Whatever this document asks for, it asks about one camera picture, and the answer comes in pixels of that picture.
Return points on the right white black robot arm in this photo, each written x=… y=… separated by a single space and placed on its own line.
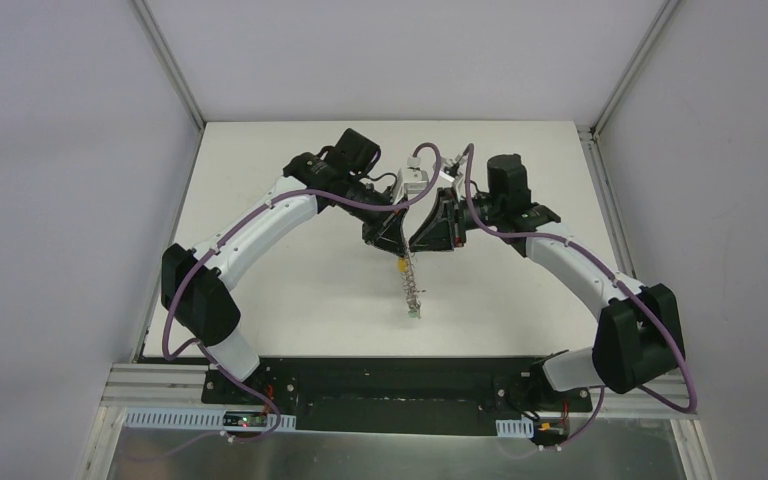
x=638 y=336

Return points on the left white slotted cable duct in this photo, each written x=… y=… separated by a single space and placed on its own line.
x=208 y=420

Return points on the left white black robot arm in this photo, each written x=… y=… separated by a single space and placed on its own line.
x=196 y=282

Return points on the left aluminium frame post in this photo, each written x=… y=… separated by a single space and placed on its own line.
x=167 y=61

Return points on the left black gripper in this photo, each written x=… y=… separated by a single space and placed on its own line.
x=376 y=216

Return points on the right white slotted cable duct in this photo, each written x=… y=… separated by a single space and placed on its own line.
x=522 y=428

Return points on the aluminium frame post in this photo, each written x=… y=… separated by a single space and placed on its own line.
x=661 y=21
x=167 y=61

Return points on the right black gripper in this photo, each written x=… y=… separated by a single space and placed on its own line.
x=454 y=221

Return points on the right aluminium frame post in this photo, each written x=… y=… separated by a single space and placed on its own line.
x=661 y=21

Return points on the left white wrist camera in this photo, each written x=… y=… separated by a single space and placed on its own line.
x=411 y=180

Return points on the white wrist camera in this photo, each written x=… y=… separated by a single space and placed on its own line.
x=411 y=180
x=452 y=170

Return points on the white slotted cable duct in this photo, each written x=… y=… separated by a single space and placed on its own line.
x=522 y=428
x=208 y=420

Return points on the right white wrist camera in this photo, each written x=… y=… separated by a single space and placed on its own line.
x=452 y=170

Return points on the metal disc with key rings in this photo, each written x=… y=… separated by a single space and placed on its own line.
x=409 y=285

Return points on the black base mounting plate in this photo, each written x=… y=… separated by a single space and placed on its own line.
x=401 y=395

